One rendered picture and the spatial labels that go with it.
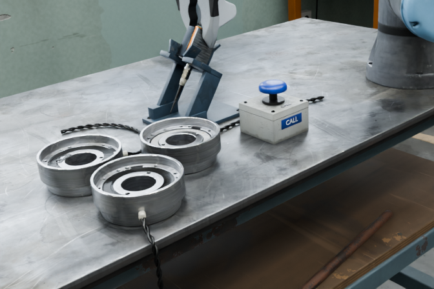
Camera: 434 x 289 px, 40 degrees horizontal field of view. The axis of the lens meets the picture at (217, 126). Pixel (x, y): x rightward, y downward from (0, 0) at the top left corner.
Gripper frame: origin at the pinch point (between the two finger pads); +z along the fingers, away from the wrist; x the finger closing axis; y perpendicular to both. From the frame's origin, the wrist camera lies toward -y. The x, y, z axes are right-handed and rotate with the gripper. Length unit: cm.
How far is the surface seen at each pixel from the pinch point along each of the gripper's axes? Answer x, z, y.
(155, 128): -5.9, 8.8, -13.4
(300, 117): -16.8, 9.7, 3.7
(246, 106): -11.3, 7.9, -1.5
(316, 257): -14.6, 37.2, 9.5
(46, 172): -7.0, 8.8, -30.1
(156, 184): -18.9, 9.2, -22.6
